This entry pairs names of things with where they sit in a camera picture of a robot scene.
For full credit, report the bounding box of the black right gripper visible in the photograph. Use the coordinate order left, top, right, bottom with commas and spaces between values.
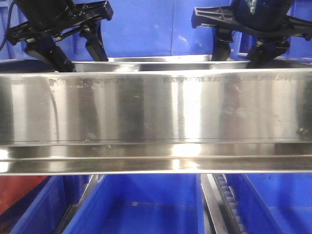
192, 0, 312, 69

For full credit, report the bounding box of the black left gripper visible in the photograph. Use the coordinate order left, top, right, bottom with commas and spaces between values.
7, 0, 114, 72

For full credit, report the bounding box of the silver metal tray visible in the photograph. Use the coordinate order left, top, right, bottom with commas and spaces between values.
73, 55, 249, 72

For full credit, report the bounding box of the blue crate upper right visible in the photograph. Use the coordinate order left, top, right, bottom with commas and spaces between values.
233, 0, 312, 62

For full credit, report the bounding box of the blue bin behind tray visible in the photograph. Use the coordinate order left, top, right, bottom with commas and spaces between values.
0, 0, 231, 61

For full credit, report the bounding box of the stainless steel shelf rack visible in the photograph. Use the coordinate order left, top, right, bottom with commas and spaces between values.
0, 60, 312, 175

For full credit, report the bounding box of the red object lower left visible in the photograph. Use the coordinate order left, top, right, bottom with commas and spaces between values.
0, 175, 47, 214

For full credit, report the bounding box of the blue bin lower right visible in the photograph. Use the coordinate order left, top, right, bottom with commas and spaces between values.
226, 173, 312, 234

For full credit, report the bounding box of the blue bin lower left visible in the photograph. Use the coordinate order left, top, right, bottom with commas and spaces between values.
10, 175, 89, 234

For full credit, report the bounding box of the blue bin lower centre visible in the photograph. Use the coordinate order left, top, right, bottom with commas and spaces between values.
64, 174, 204, 234

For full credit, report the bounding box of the roller track rail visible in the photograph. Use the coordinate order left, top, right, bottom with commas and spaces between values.
201, 174, 246, 234

